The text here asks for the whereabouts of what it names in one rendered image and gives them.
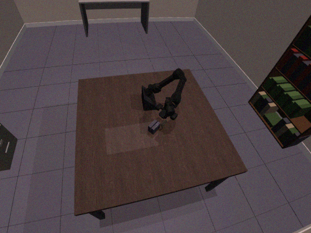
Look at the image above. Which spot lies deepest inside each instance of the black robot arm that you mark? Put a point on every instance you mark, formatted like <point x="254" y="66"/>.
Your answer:
<point x="176" y="96"/>

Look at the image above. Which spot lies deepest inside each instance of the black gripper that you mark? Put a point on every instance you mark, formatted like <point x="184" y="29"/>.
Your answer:
<point x="160" y="106"/>

